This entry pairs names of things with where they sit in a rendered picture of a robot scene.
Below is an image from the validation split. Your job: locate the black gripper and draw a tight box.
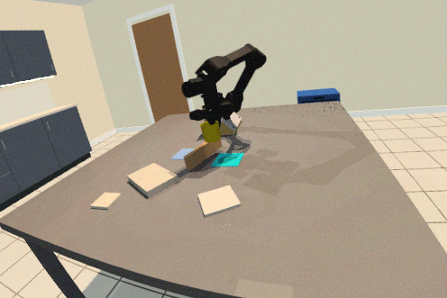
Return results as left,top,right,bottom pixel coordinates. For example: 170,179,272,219
189,90,225,128

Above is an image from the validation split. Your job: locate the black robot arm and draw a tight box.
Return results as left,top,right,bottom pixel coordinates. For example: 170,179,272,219
182,43,267,121

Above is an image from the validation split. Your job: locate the tan wooden bar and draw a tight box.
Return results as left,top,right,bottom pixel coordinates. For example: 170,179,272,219
183,138,222,170

